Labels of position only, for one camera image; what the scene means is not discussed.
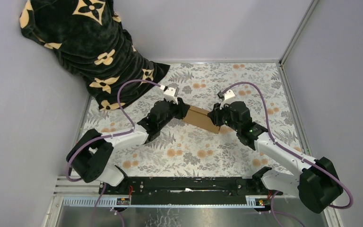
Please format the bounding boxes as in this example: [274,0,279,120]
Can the aluminium frame rails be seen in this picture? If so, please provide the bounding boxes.
[42,0,345,227]

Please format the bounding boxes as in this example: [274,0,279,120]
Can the brown cardboard box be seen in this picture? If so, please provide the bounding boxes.
[182,105,220,134]

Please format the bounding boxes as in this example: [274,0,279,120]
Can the floral patterned table mat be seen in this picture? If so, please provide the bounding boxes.
[82,62,304,176]

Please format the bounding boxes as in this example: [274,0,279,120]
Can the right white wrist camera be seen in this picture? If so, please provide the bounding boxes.
[219,89,235,109]

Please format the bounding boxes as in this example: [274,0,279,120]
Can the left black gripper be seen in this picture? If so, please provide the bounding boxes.
[157,97,190,130]

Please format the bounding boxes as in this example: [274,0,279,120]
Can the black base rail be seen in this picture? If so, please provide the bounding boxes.
[99,176,275,206]

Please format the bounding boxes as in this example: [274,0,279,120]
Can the black floral plush blanket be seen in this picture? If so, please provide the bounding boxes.
[19,0,170,111]

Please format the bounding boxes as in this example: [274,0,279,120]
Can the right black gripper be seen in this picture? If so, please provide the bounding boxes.
[207,101,240,132]

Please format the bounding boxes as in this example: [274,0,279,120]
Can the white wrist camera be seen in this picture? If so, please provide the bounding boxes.
[219,89,235,109]
[163,86,179,105]

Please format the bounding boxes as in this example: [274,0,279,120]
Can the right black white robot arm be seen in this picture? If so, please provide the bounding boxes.
[208,101,343,213]

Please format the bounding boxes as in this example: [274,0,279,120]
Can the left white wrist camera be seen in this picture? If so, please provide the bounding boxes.
[163,86,179,105]

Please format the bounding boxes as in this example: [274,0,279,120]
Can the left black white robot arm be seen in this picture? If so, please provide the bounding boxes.
[66,98,190,194]

